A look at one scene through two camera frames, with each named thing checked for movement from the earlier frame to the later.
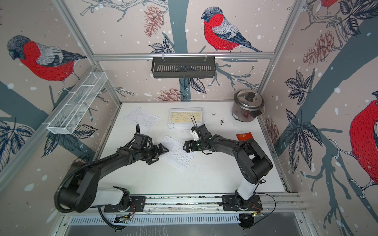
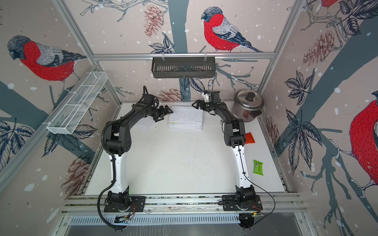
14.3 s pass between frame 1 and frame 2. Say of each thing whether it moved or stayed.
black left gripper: moved
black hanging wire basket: stayed
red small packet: stayed
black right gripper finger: moved
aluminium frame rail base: stayed
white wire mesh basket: stayed
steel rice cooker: stayed
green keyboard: stayed
